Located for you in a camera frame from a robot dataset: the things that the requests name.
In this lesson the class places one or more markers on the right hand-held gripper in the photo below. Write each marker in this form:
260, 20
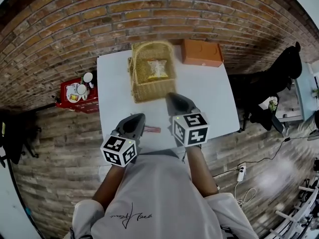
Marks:
192, 131

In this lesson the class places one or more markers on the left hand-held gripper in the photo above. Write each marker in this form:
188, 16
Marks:
117, 151

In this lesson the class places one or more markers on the red snack bar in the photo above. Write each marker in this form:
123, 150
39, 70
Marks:
153, 129

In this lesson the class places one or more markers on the yellow snack packet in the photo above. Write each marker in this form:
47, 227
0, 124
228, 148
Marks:
157, 70

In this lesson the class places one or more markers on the wicker basket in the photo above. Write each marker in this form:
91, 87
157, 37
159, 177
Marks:
142, 83

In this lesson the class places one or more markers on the person's right forearm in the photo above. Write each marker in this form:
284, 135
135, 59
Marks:
202, 173

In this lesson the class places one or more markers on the person's left forearm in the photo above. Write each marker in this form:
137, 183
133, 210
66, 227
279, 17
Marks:
108, 188

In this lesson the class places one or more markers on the red box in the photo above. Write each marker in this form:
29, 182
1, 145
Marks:
87, 106

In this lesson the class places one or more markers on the orange box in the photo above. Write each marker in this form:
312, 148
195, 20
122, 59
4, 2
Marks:
199, 52

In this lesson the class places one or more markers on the white enamel mug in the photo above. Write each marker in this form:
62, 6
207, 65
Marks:
81, 89
87, 78

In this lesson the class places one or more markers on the person's white shirt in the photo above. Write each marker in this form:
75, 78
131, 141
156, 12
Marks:
159, 195

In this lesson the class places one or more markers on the white power strip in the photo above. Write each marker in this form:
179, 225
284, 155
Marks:
241, 173

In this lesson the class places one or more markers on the black office chair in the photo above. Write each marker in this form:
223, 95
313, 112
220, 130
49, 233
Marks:
269, 83
12, 138

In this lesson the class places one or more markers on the white flower bunch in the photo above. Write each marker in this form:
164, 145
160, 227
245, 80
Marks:
272, 104

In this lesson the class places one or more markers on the pale blue desk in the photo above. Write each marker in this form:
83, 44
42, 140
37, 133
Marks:
302, 96

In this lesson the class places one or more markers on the small potted plant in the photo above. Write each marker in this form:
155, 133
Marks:
315, 93

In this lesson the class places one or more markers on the white metal frame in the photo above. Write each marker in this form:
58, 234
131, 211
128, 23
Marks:
299, 213

